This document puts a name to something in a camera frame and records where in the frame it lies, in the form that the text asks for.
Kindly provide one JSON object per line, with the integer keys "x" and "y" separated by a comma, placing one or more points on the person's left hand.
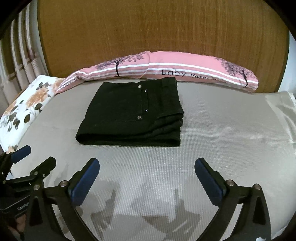
{"x": 17, "y": 227}

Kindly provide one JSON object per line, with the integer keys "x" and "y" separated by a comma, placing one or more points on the cream satin sheet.
{"x": 283, "y": 105}

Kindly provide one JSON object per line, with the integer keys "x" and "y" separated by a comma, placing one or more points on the pink striped long pillow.
{"x": 156, "y": 65}

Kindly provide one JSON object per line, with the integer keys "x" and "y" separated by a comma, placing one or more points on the beige curtain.
{"x": 22, "y": 58}

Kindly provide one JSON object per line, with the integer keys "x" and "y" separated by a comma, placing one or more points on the white floral pillow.
{"x": 23, "y": 111}

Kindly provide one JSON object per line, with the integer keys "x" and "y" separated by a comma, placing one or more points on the grey bed mat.
{"x": 153, "y": 193}

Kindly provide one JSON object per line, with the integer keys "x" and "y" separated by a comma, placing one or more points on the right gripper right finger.
{"x": 253, "y": 222}

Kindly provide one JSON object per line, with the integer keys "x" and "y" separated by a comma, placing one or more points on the wooden headboard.
{"x": 78, "y": 34}

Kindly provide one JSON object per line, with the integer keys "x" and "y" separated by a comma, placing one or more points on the black pants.
{"x": 145, "y": 113}

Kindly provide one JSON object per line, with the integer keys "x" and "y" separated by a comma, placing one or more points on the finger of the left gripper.
{"x": 20, "y": 154}
{"x": 45, "y": 168}

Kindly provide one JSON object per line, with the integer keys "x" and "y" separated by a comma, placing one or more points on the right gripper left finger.
{"x": 41, "y": 221}

